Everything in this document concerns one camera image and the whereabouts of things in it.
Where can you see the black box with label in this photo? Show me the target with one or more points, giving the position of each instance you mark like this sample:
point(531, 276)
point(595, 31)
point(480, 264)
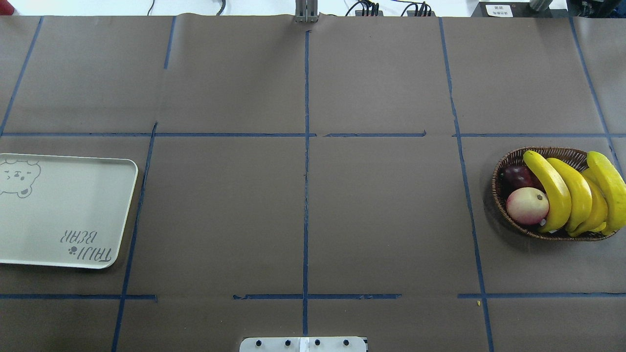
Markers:
point(510, 9)

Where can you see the pink white peach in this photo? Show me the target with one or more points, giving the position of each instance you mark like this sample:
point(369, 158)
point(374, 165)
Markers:
point(527, 206)

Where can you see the white bear plastic tray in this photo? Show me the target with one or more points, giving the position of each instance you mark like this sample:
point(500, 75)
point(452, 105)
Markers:
point(64, 211)

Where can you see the aluminium frame post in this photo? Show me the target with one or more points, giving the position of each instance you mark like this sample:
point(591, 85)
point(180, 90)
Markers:
point(306, 11)

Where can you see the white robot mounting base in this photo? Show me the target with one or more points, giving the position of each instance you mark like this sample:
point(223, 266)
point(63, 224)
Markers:
point(305, 344)

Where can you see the brown wicker basket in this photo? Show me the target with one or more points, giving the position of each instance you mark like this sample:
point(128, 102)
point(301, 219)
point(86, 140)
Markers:
point(498, 192)

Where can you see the yellow-green banana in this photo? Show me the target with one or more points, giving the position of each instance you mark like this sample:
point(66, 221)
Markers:
point(613, 187)

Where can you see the yellow banana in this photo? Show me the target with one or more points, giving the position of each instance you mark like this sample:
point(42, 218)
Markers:
point(596, 220)
point(580, 192)
point(559, 198)

